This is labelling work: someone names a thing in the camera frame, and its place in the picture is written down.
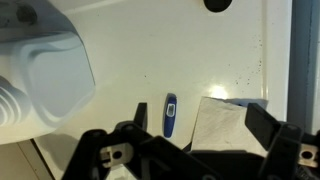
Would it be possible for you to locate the blue and white brush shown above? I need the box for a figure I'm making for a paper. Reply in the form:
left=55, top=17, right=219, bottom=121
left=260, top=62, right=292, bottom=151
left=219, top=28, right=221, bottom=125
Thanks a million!
left=162, top=92, right=179, bottom=139

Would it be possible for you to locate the white detergent jug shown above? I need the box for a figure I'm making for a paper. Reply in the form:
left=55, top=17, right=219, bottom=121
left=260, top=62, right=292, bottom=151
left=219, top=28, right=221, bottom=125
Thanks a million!
left=0, top=0, right=97, bottom=146

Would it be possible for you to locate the white washing machine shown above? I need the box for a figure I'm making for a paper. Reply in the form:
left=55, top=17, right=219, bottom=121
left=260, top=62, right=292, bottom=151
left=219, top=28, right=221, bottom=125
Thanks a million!
left=16, top=0, right=293, bottom=180

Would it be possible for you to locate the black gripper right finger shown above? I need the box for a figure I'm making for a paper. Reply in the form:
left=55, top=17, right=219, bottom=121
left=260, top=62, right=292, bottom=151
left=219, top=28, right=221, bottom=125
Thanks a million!
left=244, top=102, right=320, bottom=180

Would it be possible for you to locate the black round cap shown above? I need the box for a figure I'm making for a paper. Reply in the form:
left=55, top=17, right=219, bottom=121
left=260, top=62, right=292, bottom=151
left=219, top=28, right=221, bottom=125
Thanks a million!
left=203, top=0, right=234, bottom=14

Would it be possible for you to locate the white cloth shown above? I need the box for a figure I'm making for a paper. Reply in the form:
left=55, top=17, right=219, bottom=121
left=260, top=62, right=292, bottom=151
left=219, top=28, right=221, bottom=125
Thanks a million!
left=190, top=96, right=270, bottom=158

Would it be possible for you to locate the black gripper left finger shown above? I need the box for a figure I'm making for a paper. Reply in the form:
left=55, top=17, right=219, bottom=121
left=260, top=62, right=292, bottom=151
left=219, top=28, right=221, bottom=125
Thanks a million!
left=62, top=102, right=221, bottom=180

